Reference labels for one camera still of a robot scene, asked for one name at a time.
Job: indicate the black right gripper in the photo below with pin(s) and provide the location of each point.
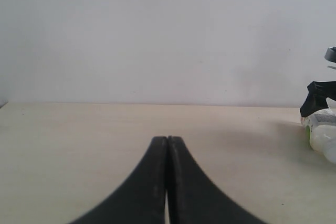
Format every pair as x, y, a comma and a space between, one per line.
316, 100

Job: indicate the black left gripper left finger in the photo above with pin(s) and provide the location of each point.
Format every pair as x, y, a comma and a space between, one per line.
141, 197

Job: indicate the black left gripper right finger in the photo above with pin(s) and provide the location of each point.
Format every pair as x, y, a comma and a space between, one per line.
192, 196

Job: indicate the milky white drink bottle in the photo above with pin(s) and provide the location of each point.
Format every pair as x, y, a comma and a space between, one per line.
320, 131

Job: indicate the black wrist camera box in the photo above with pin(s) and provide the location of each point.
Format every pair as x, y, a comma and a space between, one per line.
330, 54

